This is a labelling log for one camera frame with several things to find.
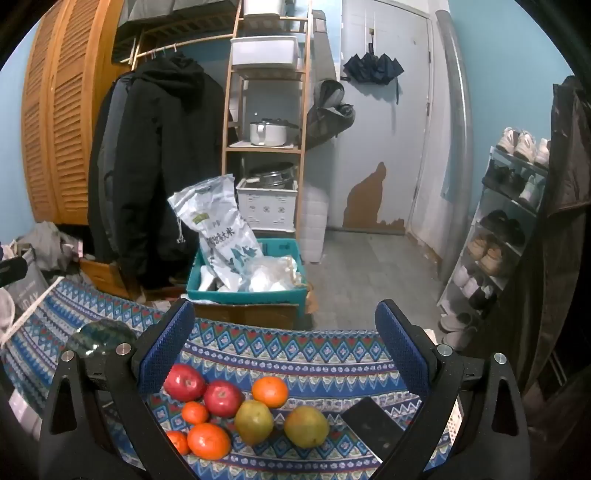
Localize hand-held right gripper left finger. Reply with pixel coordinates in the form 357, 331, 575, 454
39, 299, 199, 480

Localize navy folding umbrella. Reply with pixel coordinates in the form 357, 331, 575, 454
344, 52, 405, 104

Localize white pot with lid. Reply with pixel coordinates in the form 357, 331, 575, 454
249, 119, 301, 147

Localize white paper roll pack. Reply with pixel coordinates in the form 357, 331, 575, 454
298, 187, 329, 265

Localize dark fabric storage bags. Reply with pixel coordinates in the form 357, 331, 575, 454
113, 0, 243, 54

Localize steel pot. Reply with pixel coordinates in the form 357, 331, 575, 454
249, 167, 296, 189

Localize wooden louvered door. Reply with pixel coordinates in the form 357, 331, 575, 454
21, 0, 70, 222
48, 0, 125, 227

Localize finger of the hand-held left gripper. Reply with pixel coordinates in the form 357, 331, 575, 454
0, 256, 27, 288

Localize teal plastic bin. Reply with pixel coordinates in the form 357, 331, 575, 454
186, 237, 309, 319

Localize white perforated crate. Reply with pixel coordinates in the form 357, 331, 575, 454
236, 178, 298, 232

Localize blue patterned blanket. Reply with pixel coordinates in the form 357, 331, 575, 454
0, 277, 462, 480

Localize dark hanging garment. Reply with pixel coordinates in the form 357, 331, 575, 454
464, 74, 591, 416

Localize black coat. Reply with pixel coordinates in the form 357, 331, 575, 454
108, 51, 227, 289

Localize black phone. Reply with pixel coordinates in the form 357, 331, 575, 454
341, 396, 419, 462

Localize white plastic container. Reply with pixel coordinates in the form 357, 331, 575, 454
242, 0, 283, 17

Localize clear plastic bags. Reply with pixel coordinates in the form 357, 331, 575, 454
240, 256, 303, 292

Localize white printed rice bag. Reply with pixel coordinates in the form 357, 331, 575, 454
167, 174, 264, 292

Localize large cardboard box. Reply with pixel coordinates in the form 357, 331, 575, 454
194, 282, 317, 330

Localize grey tote bag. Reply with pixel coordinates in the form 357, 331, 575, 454
0, 247, 54, 324

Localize yellow-green mango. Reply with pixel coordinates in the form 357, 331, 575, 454
283, 406, 330, 449

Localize dark grey jacket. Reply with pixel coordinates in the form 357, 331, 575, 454
88, 74, 134, 278

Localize dark glass bowl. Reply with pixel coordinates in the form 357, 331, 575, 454
67, 320, 139, 358

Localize pale blue door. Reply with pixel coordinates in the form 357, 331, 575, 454
339, 0, 435, 236

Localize red apple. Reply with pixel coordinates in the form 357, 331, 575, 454
165, 364, 207, 402
204, 381, 245, 418

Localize small orange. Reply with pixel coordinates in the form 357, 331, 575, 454
181, 401, 210, 426
166, 430, 190, 456

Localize wooden clothes rail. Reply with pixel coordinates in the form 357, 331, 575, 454
124, 34, 234, 70

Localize shoe rack with shoes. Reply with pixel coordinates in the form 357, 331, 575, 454
438, 127, 552, 352

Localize wooden shelf rack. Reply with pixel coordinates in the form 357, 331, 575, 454
222, 0, 311, 259

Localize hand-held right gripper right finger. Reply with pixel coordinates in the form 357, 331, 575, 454
375, 299, 529, 480

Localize grey clothes pile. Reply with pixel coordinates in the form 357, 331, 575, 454
16, 220, 86, 273

